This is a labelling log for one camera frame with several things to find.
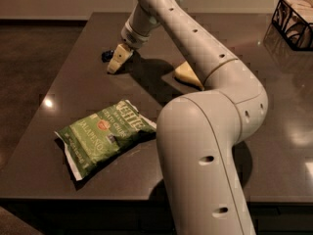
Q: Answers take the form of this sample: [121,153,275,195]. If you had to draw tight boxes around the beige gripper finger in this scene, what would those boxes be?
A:
[107,43,134,74]

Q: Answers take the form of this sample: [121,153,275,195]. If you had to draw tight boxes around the blue rxbar blueberry bar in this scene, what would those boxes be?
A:
[102,50,114,63]

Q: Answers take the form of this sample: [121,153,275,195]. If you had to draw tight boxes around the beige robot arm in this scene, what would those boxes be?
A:
[121,0,268,235]

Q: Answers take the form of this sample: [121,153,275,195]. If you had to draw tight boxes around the yellow sponge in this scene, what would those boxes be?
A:
[174,62,204,90]

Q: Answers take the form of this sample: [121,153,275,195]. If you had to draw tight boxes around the green jalapeno kettle chips bag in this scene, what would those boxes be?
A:
[56,100,157,181]

